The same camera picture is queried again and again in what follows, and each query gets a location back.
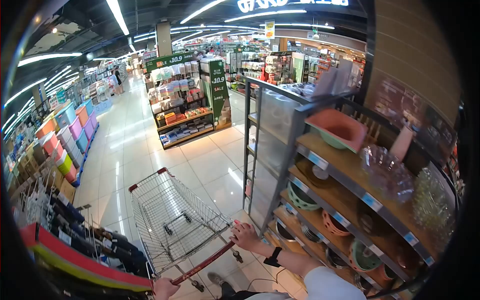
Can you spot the glass-fronted display shelf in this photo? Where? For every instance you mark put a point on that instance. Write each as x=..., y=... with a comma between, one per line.
x=277, y=69

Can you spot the green sale display shelf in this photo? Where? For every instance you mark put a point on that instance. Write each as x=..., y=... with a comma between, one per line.
x=183, y=101

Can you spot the white lit store sign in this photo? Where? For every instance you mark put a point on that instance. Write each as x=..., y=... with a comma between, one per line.
x=292, y=3

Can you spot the person's right hand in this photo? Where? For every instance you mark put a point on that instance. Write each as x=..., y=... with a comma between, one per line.
x=246, y=236

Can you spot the full shop shelf of hanging goods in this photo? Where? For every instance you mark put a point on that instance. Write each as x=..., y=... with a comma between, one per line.
x=56, y=225

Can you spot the person's left hand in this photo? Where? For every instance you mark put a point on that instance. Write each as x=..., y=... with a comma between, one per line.
x=165, y=289

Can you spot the yellow hanging sign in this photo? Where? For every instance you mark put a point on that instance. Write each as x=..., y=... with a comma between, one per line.
x=269, y=29

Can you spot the person's legs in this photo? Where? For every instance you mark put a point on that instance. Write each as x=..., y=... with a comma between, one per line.
x=228, y=288

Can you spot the person's left fingers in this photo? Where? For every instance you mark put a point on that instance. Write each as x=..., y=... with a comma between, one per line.
x=157, y=287

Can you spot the person's right fingers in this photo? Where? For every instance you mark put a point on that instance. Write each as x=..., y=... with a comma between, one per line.
x=236, y=234

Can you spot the full shop shelf of kitchenware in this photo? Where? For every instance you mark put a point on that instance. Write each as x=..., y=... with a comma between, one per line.
x=337, y=195

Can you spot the person's body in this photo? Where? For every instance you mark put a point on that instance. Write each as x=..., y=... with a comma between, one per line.
x=330, y=285

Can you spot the black wrist band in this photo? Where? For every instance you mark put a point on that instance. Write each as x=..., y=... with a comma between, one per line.
x=273, y=258

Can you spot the stack of coloured storage boxes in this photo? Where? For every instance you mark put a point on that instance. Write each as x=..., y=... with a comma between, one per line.
x=71, y=138

